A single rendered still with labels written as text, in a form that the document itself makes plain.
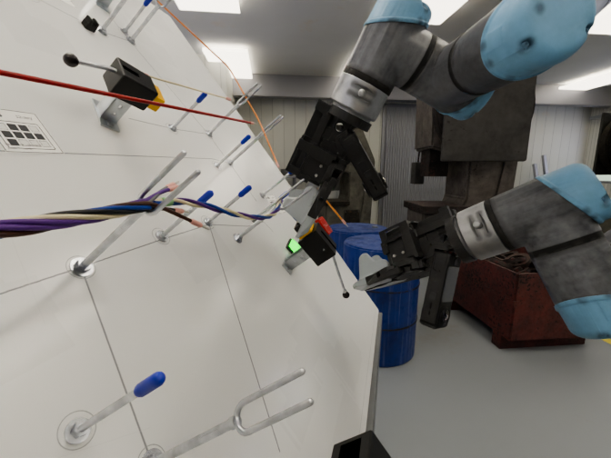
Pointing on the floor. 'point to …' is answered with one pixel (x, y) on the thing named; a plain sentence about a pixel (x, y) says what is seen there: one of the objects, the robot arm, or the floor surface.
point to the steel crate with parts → (511, 302)
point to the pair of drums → (401, 345)
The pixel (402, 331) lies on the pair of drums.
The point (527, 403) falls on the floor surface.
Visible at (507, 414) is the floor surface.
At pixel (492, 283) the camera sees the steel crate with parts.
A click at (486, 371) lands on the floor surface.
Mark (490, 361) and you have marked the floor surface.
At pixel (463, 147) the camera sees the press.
